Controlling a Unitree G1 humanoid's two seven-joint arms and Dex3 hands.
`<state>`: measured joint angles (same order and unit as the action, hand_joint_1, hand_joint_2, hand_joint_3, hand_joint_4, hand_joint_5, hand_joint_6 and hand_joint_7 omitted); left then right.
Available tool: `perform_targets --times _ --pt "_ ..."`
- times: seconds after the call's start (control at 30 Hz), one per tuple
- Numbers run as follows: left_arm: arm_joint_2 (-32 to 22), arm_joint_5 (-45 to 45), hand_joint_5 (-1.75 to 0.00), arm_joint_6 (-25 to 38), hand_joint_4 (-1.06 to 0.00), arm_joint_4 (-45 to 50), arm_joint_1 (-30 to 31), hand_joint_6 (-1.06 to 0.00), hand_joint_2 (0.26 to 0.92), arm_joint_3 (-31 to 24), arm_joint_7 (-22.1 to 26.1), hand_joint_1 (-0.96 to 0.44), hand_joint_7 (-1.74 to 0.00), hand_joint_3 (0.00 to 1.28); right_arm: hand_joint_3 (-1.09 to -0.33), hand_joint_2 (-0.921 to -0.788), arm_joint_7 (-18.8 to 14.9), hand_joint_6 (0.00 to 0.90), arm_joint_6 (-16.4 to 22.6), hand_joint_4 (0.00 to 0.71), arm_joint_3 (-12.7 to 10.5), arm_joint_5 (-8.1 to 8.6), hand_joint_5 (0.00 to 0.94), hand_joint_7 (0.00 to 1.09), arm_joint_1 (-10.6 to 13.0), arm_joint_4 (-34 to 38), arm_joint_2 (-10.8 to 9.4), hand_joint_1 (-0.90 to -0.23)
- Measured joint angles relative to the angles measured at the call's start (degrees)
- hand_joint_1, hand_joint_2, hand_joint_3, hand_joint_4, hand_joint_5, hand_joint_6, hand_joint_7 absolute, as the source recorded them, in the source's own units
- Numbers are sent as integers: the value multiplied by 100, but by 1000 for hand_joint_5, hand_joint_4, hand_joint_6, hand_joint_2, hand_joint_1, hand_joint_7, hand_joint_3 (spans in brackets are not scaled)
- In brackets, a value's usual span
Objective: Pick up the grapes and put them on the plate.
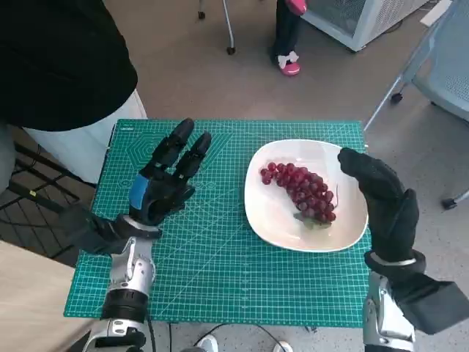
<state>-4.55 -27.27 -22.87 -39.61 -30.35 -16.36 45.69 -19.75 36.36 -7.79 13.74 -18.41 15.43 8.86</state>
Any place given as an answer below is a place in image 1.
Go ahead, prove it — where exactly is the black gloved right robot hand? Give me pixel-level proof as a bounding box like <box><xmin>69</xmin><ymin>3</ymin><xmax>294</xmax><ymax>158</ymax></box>
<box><xmin>336</xmin><ymin>147</ymin><xmax>420</xmax><ymax>262</ymax></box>

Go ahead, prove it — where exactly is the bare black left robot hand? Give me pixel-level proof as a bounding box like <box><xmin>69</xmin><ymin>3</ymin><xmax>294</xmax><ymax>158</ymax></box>
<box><xmin>128</xmin><ymin>117</ymin><xmax>213</xmax><ymax>230</ymax></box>

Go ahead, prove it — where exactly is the red toy grape bunch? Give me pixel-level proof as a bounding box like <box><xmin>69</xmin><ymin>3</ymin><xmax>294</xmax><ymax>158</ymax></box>
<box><xmin>259</xmin><ymin>161</ymin><xmax>340</xmax><ymax>230</ymax></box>

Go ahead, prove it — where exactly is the white square plate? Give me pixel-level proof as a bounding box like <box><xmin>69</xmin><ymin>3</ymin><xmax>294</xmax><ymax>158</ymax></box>
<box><xmin>244</xmin><ymin>139</ymin><xmax>369</xmax><ymax>253</ymax></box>

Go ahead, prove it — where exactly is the grey chair leg with caster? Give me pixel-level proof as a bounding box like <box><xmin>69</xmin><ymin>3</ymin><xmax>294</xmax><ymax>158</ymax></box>
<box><xmin>441</xmin><ymin>190</ymin><xmax>469</xmax><ymax>210</ymax></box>

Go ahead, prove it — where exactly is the green cutting mat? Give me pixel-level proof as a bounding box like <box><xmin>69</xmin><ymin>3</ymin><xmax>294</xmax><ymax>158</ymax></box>
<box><xmin>64</xmin><ymin>117</ymin><xmax>378</xmax><ymax>328</ymax></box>

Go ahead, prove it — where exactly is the grey-blue chair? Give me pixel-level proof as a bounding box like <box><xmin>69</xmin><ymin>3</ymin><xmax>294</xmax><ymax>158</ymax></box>
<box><xmin>363</xmin><ymin>0</ymin><xmax>469</xmax><ymax>131</ymax></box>

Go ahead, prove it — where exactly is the person in black top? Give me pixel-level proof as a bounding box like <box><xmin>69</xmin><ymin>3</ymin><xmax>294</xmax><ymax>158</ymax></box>
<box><xmin>0</xmin><ymin>0</ymin><xmax>148</xmax><ymax>184</ymax></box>

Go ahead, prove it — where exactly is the white mesh cabinet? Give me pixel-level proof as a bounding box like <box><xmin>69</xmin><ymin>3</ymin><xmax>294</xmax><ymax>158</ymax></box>
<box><xmin>300</xmin><ymin>0</ymin><xmax>429</xmax><ymax>52</ymax></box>

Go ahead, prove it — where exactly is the person with pink shoe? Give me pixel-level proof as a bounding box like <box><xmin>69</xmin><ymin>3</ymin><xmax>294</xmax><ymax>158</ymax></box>
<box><xmin>270</xmin><ymin>0</ymin><xmax>309</xmax><ymax>77</ymax></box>

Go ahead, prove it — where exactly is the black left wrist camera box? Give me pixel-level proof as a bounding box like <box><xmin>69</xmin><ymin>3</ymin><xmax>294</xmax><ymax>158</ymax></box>
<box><xmin>60</xmin><ymin>203</ymin><xmax>128</xmax><ymax>256</ymax></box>

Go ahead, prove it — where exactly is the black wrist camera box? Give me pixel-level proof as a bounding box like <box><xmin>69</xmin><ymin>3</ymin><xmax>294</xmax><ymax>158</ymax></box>
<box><xmin>394</xmin><ymin>273</ymin><xmax>463</xmax><ymax>335</ymax></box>
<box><xmin>60</xmin><ymin>203</ymin><xmax>128</xmax><ymax>256</ymax></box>

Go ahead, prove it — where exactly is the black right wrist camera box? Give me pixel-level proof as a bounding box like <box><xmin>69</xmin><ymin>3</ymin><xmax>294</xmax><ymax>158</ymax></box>
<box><xmin>394</xmin><ymin>273</ymin><xmax>463</xmax><ymax>335</ymax></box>

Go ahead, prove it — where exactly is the black wire rack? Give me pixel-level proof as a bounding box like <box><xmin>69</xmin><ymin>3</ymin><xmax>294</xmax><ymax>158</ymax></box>
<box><xmin>0</xmin><ymin>139</ymin><xmax>100</xmax><ymax>257</ymax></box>

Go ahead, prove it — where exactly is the white tube frame with casters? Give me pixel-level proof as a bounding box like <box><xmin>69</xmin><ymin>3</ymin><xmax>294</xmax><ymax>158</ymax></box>
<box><xmin>197</xmin><ymin>0</ymin><xmax>237</xmax><ymax>56</ymax></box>

